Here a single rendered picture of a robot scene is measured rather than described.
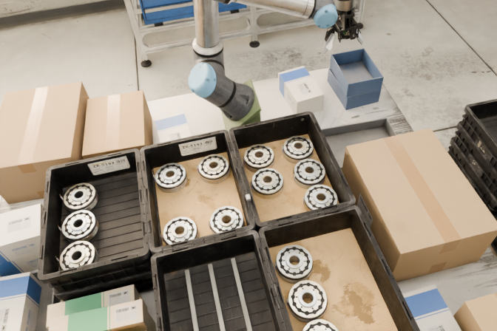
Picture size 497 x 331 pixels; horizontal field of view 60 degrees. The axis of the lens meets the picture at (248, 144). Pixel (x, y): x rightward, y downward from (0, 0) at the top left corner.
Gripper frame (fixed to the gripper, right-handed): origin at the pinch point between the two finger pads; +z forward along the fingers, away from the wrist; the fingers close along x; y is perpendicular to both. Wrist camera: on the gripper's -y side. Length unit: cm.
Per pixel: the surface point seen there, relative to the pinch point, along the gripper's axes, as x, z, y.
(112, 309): -90, -3, 83
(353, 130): -2.9, 22.8, 23.4
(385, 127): 9.7, 24.3, 24.6
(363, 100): 5.9, 21.9, 9.9
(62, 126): -109, -6, 13
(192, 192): -67, 5, 47
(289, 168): -34, 8, 45
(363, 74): 9.9, 17.9, -1.4
